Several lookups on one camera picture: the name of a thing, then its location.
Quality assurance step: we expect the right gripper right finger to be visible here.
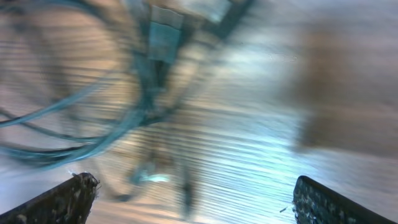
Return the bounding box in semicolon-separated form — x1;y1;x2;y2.
292;175;395;224

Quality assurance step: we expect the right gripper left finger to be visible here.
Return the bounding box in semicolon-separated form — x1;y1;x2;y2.
1;172;100;224

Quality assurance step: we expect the black USB cable bundle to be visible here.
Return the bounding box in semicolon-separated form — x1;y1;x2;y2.
0;0;259;218

